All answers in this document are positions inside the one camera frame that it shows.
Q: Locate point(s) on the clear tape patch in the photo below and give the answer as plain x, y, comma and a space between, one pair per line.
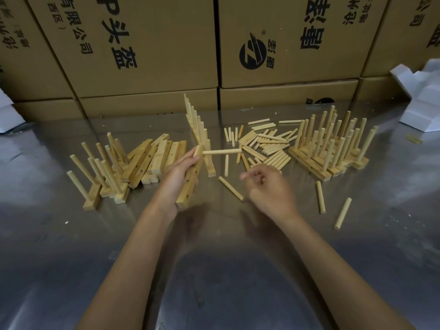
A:
112, 255

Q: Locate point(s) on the shiny metal table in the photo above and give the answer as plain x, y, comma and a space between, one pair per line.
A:
51, 254

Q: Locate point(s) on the person's left forearm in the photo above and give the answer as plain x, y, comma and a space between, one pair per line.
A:
127, 271

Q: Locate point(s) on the stack of white foam blocks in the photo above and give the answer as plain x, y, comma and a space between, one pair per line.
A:
422, 109
8, 116

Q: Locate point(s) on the person's right forearm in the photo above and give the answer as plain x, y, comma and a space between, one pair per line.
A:
337, 271

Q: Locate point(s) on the person's left hand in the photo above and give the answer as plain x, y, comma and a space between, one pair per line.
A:
168, 192

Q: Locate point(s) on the pile of drilled wooden bars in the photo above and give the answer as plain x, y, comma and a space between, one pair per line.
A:
151, 158

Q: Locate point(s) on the person's right hand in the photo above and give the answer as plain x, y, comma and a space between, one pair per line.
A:
275, 195

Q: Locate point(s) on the stack of brown cardboard boxes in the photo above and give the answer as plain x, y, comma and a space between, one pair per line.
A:
165, 48

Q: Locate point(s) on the pile of wooden dowels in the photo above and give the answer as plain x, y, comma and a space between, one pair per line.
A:
268, 144

